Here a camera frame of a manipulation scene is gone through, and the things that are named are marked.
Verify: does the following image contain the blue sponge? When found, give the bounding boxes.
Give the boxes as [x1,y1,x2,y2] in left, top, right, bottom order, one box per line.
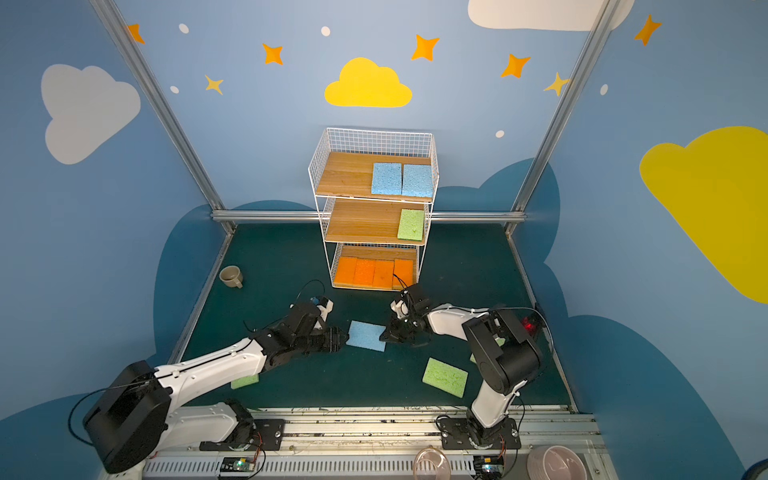
[401,164,433,198]
[346,320,386,352]
[371,162,402,196]

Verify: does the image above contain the orange sponge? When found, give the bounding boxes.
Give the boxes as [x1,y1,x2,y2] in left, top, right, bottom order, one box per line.
[392,259,415,290]
[353,258,376,288]
[373,260,394,290]
[334,257,358,287]

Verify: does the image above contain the green sponge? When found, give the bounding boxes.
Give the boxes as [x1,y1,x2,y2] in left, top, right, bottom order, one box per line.
[469,337,506,364]
[397,209,425,242]
[230,374,260,390]
[422,358,469,398]

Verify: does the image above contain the blue sponge front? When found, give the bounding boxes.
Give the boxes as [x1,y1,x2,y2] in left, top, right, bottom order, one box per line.
[371,162,402,196]

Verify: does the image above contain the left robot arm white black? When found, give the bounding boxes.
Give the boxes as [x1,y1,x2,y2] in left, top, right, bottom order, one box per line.
[82,297,348,474]

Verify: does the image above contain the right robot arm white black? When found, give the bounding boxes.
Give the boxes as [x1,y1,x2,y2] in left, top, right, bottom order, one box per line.
[380,284,544,433]

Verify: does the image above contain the beige ceramic mug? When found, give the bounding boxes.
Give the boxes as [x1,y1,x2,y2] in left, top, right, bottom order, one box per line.
[218,265,244,289]

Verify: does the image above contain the red black handheld object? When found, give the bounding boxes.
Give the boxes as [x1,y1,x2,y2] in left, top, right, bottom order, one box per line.
[518,307,549,339]

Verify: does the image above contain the clear plastic bowl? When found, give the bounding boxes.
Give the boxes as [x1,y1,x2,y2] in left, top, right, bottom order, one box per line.
[412,446,452,480]

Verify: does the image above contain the pink bowl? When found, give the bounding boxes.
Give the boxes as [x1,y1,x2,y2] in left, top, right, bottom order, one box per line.
[526,445,588,480]

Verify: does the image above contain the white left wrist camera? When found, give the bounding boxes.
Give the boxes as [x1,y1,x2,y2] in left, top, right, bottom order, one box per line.
[310,296,334,322]

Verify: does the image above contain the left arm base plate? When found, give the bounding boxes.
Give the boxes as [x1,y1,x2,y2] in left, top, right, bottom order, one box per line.
[199,419,286,452]

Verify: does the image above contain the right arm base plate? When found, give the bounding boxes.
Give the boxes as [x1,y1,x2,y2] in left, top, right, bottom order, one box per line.
[435,415,521,450]

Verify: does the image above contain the white wire three-tier shelf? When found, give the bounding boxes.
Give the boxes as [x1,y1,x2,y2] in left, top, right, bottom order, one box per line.
[308,127,439,291]

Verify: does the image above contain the aluminium frame post right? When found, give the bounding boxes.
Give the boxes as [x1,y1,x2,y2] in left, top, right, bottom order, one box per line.
[505,0,623,238]

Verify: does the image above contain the aluminium frame post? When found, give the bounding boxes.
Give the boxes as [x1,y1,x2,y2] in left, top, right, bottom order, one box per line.
[505,0,623,238]
[90,0,225,212]

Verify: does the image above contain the aluminium frame rail back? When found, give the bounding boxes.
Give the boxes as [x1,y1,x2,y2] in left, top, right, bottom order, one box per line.
[211,210,526,224]

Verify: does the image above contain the aluminium frame post left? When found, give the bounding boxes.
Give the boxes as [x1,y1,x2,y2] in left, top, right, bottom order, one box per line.
[90,0,225,212]

